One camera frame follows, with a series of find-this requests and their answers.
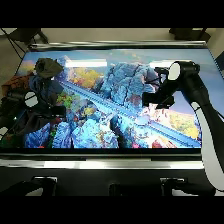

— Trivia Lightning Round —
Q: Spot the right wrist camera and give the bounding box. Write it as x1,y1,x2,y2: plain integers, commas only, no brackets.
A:
153,66,171,88

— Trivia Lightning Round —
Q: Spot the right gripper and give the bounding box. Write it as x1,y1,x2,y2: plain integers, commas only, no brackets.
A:
142,92,175,110

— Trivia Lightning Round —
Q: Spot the red-brown garment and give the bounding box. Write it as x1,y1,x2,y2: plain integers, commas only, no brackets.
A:
1,73,35,98

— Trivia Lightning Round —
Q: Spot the blue garment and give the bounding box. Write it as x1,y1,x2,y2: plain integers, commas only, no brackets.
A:
28,73,65,103

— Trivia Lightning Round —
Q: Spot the black chair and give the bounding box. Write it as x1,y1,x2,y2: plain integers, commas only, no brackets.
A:
0,27,50,60
168,27,213,44

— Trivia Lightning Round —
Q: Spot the black garment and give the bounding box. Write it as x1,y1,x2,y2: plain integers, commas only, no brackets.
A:
11,110,52,136

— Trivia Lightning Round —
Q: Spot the dark olive garment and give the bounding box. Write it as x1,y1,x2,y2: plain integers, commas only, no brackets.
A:
34,57,64,80

